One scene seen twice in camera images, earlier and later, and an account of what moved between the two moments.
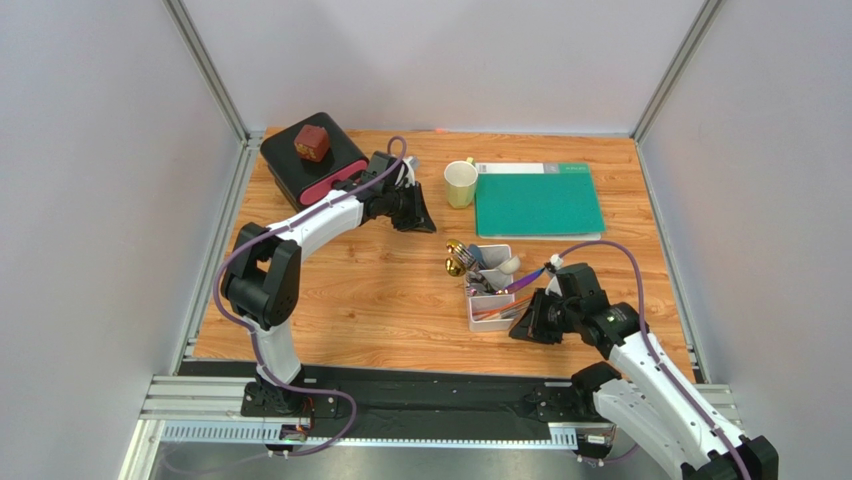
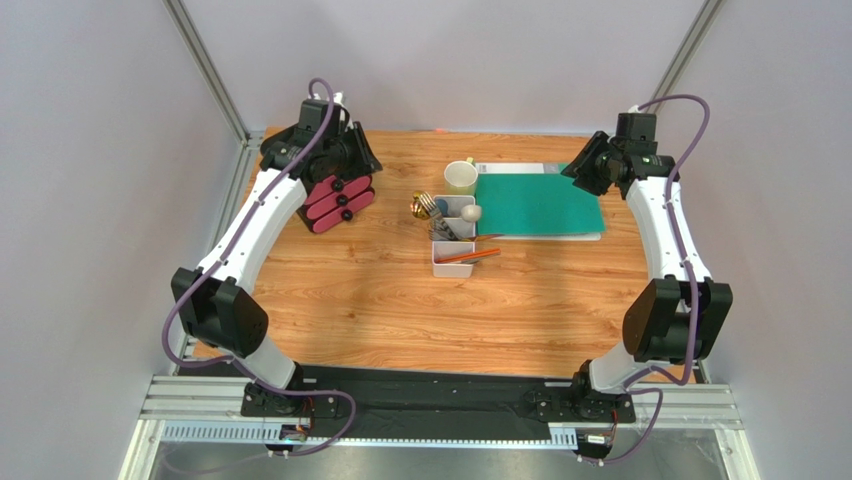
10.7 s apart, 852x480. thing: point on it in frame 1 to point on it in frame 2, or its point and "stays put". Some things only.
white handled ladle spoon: [511, 266] to [471, 213]
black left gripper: [418, 209] to [366, 161]
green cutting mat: [546, 201] stays put
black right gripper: [545, 316] to [584, 161]
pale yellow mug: [460, 178] stays put
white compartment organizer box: [485, 289] to [454, 236]
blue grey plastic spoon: [475, 250] to [444, 206]
